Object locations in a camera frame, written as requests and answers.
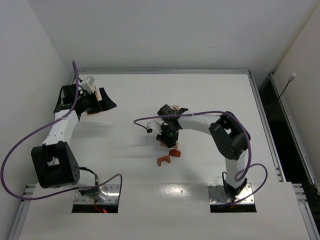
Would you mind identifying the long light wood block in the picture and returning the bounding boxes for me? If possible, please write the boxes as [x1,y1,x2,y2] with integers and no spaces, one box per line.
[160,142,179,149]

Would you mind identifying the clear plastic block box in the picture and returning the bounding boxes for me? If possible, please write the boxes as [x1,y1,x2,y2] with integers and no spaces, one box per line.
[83,86,102,116]

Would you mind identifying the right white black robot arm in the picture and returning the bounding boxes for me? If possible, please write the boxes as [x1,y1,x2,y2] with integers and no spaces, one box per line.
[156,104,251,200]

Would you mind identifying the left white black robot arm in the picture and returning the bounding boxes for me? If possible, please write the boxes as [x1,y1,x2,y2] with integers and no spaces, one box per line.
[31,84,117,189]

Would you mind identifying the red-brown wedge block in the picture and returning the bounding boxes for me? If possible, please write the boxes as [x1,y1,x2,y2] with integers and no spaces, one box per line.
[168,149,181,158]

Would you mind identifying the orange arch wood block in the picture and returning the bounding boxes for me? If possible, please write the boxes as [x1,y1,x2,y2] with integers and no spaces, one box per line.
[157,155,171,167]

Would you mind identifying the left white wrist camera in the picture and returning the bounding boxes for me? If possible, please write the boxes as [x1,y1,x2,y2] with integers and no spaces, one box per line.
[79,76,96,94]

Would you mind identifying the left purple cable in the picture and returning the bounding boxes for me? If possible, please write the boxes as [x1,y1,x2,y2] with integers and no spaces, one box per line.
[0,59,123,201]

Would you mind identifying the purple cable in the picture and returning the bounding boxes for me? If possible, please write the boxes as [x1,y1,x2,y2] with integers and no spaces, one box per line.
[133,111,268,208]
[0,59,123,201]

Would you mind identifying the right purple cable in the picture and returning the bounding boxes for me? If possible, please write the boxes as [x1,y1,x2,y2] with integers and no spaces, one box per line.
[133,111,268,208]

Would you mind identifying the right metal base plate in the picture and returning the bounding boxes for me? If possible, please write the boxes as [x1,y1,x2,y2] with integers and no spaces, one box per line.
[207,184,255,207]

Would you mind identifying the metal base plate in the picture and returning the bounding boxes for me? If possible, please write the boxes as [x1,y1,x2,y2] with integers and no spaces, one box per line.
[207,184,255,207]
[73,184,120,205]

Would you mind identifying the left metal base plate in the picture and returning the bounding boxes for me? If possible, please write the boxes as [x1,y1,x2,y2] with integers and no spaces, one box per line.
[73,184,120,205]

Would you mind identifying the black wall cable white plug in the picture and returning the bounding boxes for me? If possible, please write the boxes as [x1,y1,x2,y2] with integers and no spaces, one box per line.
[268,72,297,113]

